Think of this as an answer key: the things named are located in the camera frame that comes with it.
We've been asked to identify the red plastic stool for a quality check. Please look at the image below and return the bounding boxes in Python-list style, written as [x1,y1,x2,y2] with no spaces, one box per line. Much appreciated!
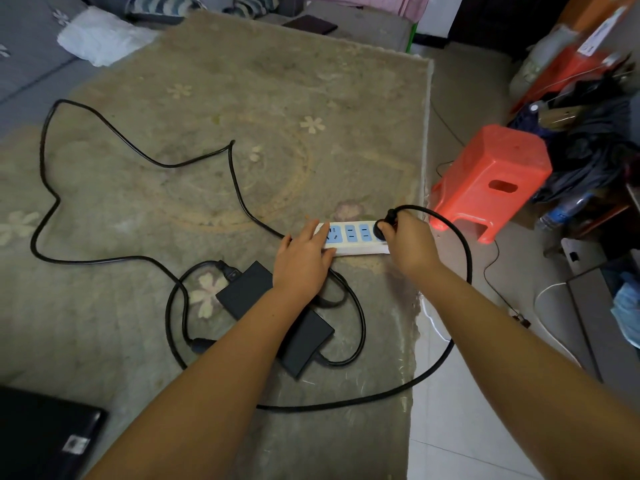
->
[429,125,553,244]

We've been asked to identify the grey cabinet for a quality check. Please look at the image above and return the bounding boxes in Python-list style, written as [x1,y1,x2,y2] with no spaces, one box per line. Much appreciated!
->
[566,255,640,384]

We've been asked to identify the white blue power strip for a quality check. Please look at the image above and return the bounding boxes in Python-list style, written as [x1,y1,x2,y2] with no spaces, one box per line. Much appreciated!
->
[313,221,391,257]

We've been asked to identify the white plastic bag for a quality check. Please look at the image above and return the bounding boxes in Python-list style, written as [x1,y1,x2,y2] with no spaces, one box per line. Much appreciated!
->
[57,7,160,67]

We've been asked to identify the clear plastic water bottle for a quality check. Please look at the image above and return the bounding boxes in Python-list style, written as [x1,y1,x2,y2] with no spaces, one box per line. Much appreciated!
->
[535,193,594,231]

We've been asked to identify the black adapter output cable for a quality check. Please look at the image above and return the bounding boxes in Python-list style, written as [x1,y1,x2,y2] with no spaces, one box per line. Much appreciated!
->
[30,99,292,369]

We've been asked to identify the black power plug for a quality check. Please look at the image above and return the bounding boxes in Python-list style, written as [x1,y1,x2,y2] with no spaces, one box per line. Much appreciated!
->
[373,208,401,242]

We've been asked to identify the dark flat notebook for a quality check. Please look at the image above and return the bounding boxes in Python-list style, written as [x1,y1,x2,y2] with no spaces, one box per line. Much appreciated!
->
[282,15,339,36]

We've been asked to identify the person's left hand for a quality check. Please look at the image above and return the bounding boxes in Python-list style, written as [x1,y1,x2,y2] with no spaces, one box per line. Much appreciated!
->
[272,218,338,306]

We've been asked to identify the person's left forearm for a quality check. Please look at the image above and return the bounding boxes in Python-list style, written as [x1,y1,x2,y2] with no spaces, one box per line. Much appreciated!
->
[82,287,312,480]

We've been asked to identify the black power adapter brick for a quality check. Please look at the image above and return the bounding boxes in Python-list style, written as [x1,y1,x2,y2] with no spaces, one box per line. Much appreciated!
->
[215,261,335,380]

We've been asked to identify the black mains power cable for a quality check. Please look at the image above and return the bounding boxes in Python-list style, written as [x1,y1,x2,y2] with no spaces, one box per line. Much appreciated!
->
[256,205,474,412]

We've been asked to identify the person's right forearm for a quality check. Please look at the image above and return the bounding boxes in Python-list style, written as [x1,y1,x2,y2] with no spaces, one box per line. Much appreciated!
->
[409,261,640,480]

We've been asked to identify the beige flower patterned rug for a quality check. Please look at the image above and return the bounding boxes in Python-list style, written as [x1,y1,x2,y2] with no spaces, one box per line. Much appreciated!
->
[0,11,434,480]

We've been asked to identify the black laptop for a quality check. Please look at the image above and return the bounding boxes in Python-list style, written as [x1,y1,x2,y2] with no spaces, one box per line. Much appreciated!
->
[0,385,109,480]

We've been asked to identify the thin black cable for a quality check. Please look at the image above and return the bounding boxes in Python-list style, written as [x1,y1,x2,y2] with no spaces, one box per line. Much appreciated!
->
[429,101,532,329]

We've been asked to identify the light blue cloth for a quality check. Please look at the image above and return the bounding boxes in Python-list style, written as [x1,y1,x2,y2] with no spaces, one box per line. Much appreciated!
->
[610,280,640,349]

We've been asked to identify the person's right hand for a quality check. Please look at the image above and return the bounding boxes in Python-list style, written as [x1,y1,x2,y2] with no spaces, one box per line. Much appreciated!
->
[376,210,442,279]

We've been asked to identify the white cable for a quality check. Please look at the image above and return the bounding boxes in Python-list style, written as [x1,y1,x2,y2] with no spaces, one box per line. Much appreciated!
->
[533,282,583,369]

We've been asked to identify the orange cardboard box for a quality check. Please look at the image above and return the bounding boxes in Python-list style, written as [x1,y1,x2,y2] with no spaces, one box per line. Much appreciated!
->
[510,0,640,113]

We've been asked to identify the striped patterned pillow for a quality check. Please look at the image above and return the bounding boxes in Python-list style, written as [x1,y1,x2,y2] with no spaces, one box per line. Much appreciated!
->
[125,0,208,19]

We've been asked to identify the pile of dark clothes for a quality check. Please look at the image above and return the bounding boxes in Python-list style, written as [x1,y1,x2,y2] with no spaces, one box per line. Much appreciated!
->
[508,75,640,203]

